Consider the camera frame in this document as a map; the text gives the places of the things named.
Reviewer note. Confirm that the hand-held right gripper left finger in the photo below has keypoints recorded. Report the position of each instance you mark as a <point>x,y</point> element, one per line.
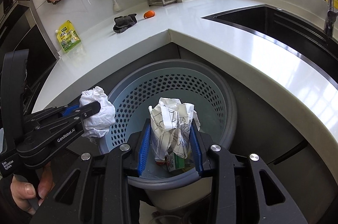
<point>144,150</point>

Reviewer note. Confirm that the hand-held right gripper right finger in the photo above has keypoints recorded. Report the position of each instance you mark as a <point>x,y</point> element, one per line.
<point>196,152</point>

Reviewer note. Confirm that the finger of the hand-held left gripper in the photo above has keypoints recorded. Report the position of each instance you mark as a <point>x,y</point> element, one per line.
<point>66,135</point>
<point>70,110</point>

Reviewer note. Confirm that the small drink carton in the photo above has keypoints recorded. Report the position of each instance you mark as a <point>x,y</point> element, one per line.
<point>178,162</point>

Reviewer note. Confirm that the white tissue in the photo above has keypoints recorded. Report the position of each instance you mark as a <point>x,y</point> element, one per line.
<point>101,121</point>

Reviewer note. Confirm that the printed paper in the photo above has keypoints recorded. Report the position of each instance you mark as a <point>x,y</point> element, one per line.
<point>169,123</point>

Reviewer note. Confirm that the grey perforated trash bin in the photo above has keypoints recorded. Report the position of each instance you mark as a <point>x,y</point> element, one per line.
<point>184,86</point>

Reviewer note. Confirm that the person's left hand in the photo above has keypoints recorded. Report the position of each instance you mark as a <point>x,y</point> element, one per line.
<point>25,191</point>

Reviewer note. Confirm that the grey base cabinet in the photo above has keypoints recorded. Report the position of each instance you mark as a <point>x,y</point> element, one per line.
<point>264,134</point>

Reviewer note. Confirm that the yellow green spout pouch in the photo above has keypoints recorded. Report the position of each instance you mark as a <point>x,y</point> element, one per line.
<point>68,39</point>

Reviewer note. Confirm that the dark grey cloth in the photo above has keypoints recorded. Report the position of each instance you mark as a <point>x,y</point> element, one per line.
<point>124,23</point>

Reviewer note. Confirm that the orange peel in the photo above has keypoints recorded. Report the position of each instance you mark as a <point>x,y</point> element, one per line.
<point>149,14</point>

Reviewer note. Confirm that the black kitchen sink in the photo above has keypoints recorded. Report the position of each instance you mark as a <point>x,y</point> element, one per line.
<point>277,17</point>

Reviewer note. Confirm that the steel sink faucet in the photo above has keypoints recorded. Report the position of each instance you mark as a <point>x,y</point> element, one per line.
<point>330,20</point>

